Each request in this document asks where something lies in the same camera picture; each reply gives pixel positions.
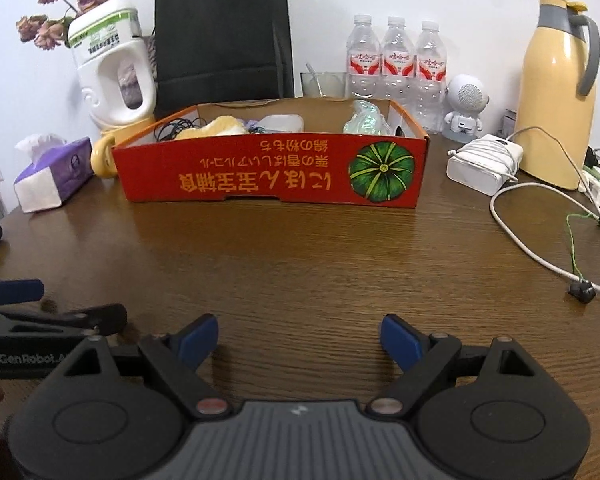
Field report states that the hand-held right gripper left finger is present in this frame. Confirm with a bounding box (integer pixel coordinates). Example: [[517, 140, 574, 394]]
[[52, 312, 232, 419]]

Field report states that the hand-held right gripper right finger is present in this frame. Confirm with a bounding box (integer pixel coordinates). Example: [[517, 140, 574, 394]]
[[365, 313, 546, 418]]

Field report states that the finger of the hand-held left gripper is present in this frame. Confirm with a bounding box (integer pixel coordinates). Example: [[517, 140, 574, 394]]
[[0, 279, 46, 307], [0, 303, 129, 342]]

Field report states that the red cardboard box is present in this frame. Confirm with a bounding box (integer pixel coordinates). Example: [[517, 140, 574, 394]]
[[111, 97, 429, 210]]

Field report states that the black earphone cable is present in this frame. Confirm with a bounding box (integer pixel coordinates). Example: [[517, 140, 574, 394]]
[[154, 117, 209, 142]]

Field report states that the purple tissue pack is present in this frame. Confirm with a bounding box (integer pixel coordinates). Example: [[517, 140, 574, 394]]
[[12, 133, 95, 213]]

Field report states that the small black plug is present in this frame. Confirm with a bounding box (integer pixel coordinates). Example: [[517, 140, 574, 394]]
[[569, 280, 599, 304]]

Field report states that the white power adapter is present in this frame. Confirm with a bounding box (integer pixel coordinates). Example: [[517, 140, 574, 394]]
[[446, 133, 526, 197]]

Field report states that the yellow soft bun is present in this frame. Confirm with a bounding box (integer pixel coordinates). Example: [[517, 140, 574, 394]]
[[174, 116, 249, 142]]

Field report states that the pale green plastic bag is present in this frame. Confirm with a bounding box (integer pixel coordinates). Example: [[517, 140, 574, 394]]
[[342, 100, 392, 136]]

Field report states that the clear plastic packet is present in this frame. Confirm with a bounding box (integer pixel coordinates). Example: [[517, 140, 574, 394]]
[[257, 113, 305, 135]]

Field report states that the small grey box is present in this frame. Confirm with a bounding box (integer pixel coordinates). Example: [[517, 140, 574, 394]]
[[500, 109, 519, 149]]

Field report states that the white robot-shaped speaker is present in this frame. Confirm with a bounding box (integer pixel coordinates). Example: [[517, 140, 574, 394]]
[[442, 74, 491, 142]]

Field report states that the white detergent bottle yellow cap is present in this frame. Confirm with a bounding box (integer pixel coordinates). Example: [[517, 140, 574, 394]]
[[67, 0, 158, 179]]

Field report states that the glass cup with spoon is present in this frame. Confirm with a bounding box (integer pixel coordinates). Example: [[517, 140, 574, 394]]
[[300, 63, 348, 99]]

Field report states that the clear water bottle red label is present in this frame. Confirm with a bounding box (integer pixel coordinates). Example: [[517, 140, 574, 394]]
[[346, 14, 384, 102], [381, 16, 420, 107], [416, 21, 449, 135]]

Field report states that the yellow thermos jug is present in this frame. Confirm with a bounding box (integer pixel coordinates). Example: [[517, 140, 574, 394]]
[[515, 0, 600, 191]]

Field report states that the black paper bag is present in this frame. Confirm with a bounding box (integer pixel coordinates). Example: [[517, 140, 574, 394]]
[[152, 0, 296, 121]]

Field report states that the white charging cable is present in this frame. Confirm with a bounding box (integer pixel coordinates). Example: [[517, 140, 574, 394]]
[[489, 127, 600, 297]]

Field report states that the thin green wire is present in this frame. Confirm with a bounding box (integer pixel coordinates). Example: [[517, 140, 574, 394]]
[[565, 211, 600, 282]]

